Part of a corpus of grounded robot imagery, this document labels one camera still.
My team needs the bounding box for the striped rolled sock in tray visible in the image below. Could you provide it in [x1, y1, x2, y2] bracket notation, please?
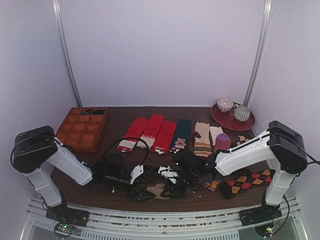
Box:
[81, 108, 93, 116]

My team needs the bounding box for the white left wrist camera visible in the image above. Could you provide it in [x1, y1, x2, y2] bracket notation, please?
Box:
[129, 164, 144, 185]

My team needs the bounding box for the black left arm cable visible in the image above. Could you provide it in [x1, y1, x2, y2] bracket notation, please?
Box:
[92, 137, 148, 168]

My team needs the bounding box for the beige brown striped sock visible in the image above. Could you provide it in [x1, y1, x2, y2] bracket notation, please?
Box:
[193, 117, 212, 158]

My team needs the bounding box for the cream short sock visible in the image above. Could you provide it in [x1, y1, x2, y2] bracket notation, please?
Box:
[209, 125, 224, 146]

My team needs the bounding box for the red sock spotted cuff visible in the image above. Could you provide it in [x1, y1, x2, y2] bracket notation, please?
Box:
[151, 120, 177, 155]

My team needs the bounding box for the dark green monkey sock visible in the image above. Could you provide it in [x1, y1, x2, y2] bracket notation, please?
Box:
[169, 119, 192, 154]

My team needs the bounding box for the wooden compartment tray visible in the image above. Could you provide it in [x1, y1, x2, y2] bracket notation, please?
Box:
[55, 107, 109, 153]

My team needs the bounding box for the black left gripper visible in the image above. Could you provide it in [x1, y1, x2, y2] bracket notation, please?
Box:
[105, 173, 155, 202]

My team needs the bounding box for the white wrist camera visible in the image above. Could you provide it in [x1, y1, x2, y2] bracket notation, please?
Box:
[129, 164, 144, 185]
[157, 166, 179, 184]

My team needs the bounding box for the grey striped mug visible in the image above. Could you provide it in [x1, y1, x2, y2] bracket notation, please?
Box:
[234, 104, 251, 122]

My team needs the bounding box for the orange purple striped sock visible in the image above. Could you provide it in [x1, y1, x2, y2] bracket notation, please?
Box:
[199, 179, 222, 192]

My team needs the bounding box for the red orange argyle sock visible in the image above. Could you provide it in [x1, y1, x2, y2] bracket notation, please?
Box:
[219, 169, 276, 200]

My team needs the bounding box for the right aluminium frame post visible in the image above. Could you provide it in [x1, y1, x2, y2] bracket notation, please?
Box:
[243, 0, 274, 107]

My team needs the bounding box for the aluminium frame post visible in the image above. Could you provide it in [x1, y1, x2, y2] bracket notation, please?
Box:
[52, 0, 83, 108]
[243, 0, 274, 107]

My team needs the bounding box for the left aluminium frame post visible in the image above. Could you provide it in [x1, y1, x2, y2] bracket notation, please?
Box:
[52, 0, 83, 108]

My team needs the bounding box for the tan ribbed sock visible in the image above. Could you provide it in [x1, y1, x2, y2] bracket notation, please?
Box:
[146, 183, 170, 200]

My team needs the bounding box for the brown argyle sock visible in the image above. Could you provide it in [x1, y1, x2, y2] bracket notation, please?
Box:
[231, 134, 252, 148]

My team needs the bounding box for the magenta purple sock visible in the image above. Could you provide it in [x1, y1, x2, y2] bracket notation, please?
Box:
[214, 133, 231, 153]

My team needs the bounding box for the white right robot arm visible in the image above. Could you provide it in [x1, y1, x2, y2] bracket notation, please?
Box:
[172, 120, 308, 221]

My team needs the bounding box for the red sock beige cuff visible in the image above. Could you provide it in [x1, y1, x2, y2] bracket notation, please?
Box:
[140, 114, 165, 150]

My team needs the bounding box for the white patterned bowl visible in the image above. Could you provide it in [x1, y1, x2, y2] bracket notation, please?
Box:
[216, 97, 234, 112]

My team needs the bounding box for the red round plate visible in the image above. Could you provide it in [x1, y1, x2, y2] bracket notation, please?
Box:
[210, 104, 256, 132]

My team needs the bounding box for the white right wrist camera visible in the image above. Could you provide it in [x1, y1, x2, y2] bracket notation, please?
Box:
[157, 166, 179, 184]

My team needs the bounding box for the red sock white cuff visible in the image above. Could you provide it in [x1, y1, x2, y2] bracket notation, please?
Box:
[117, 117, 149, 153]

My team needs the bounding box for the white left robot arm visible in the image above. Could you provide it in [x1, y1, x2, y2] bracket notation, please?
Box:
[10, 125, 145, 222]

